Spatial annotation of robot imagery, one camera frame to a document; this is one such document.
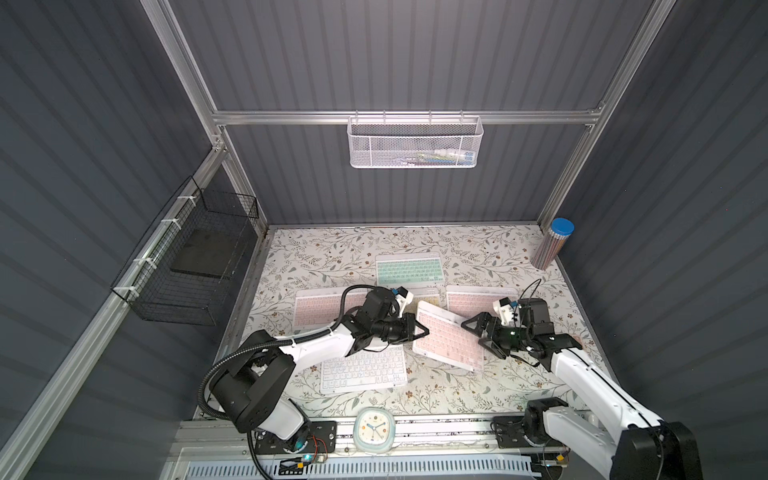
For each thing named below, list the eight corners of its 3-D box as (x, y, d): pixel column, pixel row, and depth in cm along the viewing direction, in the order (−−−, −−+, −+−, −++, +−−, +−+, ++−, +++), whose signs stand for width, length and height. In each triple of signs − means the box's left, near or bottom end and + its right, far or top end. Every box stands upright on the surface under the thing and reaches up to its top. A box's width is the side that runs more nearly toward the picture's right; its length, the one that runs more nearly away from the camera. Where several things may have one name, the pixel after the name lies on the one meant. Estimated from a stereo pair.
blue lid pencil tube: (529, 267, 110) (551, 231, 95) (533, 252, 115) (554, 215, 100) (547, 273, 108) (572, 238, 93) (550, 257, 113) (574, 221, 98)
